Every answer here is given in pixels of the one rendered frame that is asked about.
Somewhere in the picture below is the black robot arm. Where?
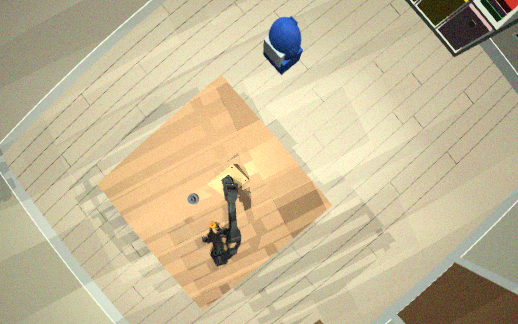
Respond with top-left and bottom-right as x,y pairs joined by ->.
207,175 -> 241,266

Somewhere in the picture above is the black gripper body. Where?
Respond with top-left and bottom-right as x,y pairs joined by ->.
202,228 -> 228,246

